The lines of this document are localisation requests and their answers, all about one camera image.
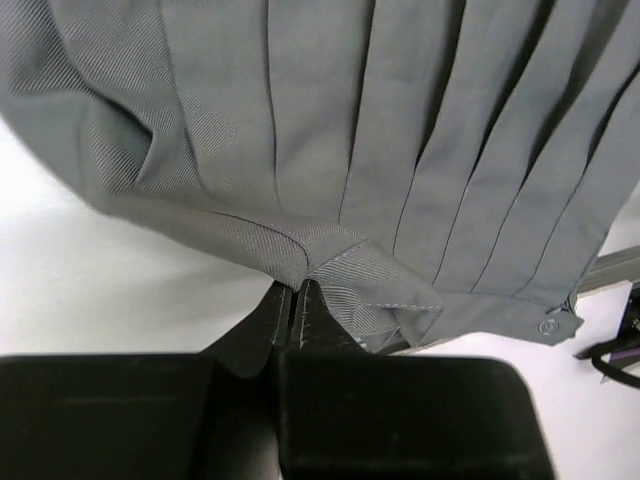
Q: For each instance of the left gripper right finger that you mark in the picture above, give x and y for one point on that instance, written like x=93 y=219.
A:
x=348 y=414

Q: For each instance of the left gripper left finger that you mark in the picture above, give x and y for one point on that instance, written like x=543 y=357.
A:
x=147 y=416

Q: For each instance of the grey pleated skirt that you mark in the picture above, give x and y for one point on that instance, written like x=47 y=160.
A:
x=439 y=168

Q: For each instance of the aluminium table edge rail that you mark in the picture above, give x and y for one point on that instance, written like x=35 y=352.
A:
x=611 y=269

